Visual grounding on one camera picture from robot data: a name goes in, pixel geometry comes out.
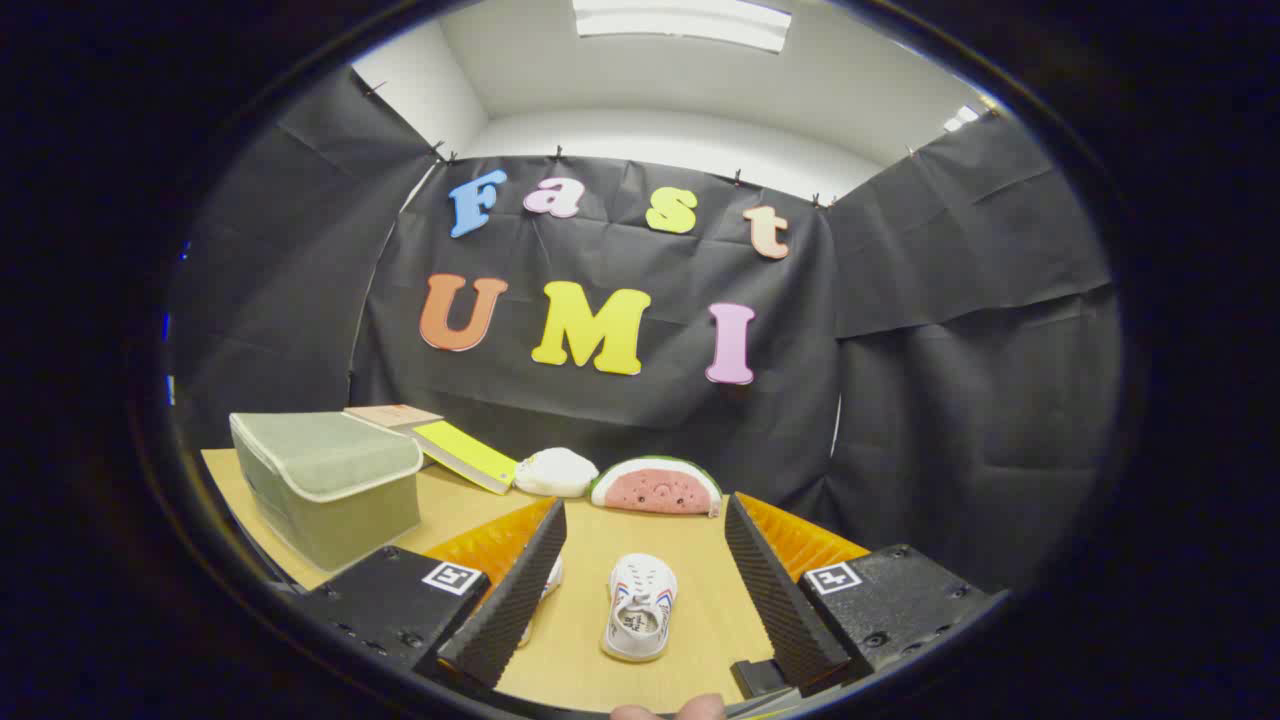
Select rectangular ceiling light panel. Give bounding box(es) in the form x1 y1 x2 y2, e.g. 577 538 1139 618
572 0 793 54

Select white striped canvas shoe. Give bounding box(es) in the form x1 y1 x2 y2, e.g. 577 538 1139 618
518 555 565 647
600 553 679 663

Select grey-green fabric storage box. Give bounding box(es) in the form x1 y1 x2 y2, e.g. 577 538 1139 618
229 411 425 573

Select tan paperback book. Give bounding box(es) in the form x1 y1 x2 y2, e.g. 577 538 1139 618
344 404 444 430

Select yellow cover book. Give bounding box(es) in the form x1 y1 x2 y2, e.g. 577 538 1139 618
411 420 519 496

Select white plush toy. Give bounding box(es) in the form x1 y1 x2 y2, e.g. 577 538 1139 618
513 447 601 499

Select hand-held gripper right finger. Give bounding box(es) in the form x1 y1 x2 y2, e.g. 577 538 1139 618
724 492 1009 698

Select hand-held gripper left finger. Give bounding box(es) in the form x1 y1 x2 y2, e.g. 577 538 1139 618
297 497 568 691

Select watermelon slice plush toy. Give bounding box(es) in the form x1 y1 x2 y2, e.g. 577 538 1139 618
588 456 724 519

